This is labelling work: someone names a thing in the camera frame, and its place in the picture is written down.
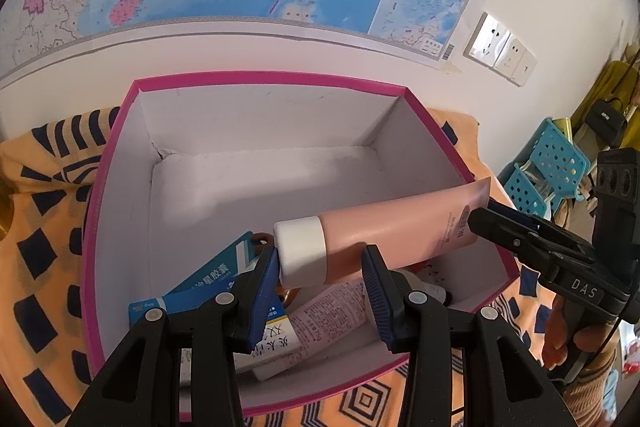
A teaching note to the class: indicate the pink cardboard box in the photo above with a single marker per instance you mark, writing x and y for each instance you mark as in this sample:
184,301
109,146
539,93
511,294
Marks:
250,187

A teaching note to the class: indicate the blue white medicine box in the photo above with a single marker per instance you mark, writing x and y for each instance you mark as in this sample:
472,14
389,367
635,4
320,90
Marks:
280,337

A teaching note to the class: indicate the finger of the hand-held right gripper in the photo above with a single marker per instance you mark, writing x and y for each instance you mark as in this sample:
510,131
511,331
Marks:
520,239
525,216

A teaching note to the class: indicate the black handbag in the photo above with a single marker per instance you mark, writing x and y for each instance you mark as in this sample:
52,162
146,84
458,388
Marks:
605,119

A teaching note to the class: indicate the light blue cloth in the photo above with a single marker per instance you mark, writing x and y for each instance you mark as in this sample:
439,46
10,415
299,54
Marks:
617,397

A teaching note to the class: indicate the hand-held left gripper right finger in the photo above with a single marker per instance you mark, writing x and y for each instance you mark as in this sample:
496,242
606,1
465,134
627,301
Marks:
377,302

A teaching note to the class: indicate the teal white medicine box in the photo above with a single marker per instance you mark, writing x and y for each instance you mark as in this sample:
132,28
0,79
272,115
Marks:
215,277

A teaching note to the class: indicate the light pink tube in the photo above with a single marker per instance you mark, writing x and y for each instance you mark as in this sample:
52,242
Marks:
325,312

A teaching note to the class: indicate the blue plastic basket rack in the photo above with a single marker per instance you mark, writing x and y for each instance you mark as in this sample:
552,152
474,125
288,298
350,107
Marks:
560,157

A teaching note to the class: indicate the orange patterned blanket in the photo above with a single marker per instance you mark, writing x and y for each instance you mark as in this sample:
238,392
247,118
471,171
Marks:
45,257

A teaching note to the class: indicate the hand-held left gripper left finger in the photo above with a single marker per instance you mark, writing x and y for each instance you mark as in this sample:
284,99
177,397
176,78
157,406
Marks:
262,302

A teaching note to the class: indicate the person's right forearm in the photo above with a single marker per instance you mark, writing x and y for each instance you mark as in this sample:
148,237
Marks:
585,394

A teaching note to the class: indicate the yellow-green foil pack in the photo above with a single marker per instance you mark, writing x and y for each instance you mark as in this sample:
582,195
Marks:
564,127

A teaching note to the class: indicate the white wall switch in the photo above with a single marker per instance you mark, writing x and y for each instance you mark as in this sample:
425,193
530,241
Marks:
525,68

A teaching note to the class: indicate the pink lotion tube white cap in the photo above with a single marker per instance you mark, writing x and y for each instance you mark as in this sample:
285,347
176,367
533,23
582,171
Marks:
390,232

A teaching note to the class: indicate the white wall socket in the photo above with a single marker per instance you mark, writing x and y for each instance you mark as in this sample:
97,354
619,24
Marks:
486,39
510,55

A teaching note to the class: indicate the person's right hand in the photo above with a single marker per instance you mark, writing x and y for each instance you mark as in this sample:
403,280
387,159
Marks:
557,332

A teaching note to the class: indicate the yellow hanging garment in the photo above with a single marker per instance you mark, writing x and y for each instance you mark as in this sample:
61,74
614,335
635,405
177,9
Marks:
612,79

